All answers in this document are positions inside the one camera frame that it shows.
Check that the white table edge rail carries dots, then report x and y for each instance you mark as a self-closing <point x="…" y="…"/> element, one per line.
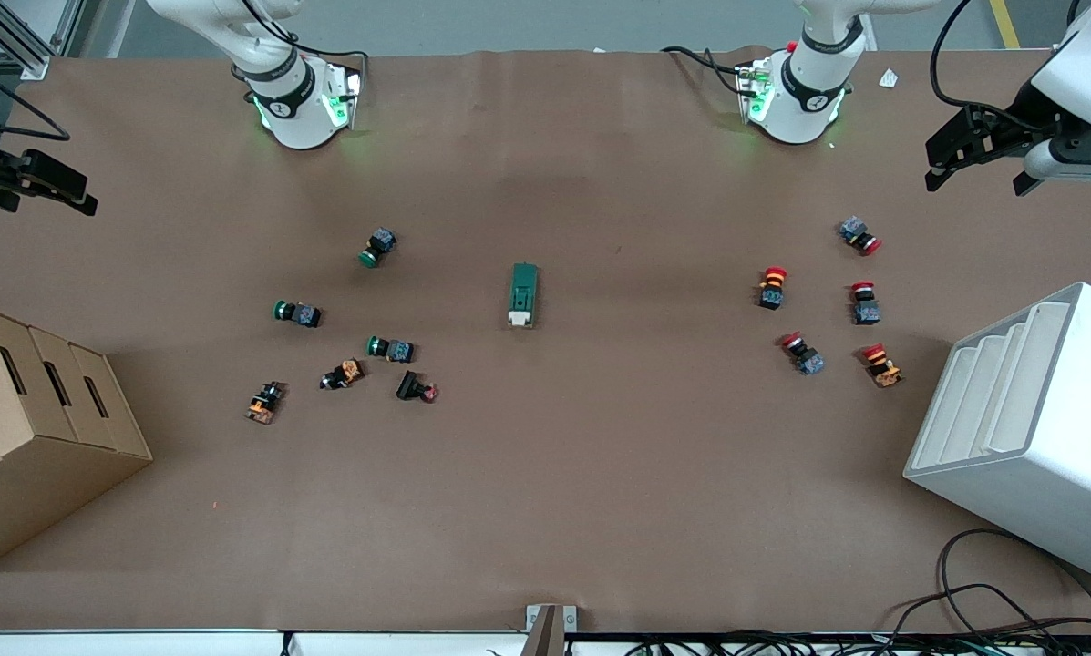
<point x="144" y="645"/>

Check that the aluminium frame profile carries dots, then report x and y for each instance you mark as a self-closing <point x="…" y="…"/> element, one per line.
<point x="30" y="56"/>

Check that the black square button red terminals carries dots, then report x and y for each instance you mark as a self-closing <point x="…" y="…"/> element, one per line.
<point x="412" y="385"/>

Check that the red mushroom button orange block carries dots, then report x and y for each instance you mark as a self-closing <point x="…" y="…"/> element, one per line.
<point x="881" y="365"/>
<point x="772" y="287"/>

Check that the black push button orange block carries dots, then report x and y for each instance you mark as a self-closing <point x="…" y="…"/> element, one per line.
<point x="265" y="402"/>
<point x="343" y="374"/>

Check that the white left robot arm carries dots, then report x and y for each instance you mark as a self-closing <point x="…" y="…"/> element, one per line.
<point x="805" y="100"/>

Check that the brown cardboard box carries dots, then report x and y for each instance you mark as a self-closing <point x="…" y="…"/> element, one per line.
<point x="16" y="437"/>

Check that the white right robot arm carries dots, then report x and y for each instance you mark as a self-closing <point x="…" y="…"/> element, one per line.
<point x="294" y="118"/>

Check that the brown paper table cover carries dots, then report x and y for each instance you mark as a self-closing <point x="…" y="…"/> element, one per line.
<point x="600" y="474"/>

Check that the red mushroom button blue block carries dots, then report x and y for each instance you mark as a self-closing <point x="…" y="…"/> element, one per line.
<point x="858" y="233"/>
<point x="804" y="355"/>
<point x="865" y="305"/>

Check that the white paper scrap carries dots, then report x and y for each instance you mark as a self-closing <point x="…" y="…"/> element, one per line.
<point x="889" y="78"/>

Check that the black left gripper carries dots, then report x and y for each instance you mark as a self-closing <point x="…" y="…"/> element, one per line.
<point x="1001" y="127"/>

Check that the white stepped storage box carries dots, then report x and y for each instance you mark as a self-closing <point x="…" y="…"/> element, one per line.
<point x="1046" y="456"/>

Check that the grey metal bracket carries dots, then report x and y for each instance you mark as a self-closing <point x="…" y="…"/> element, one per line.
<point x="550" y="629"/>

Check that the green push button blue block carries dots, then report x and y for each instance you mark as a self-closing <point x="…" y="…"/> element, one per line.
<point x="301" y="314"/>
<point x="394" y="349"/>
<point x="379" y="245"/>

